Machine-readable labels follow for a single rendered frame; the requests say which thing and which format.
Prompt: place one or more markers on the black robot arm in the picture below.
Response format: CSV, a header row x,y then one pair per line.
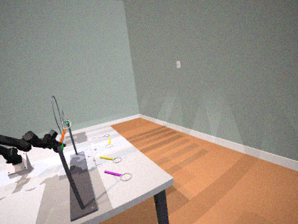
x,y
23,144

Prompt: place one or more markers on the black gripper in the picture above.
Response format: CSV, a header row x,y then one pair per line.
x,y
50,143

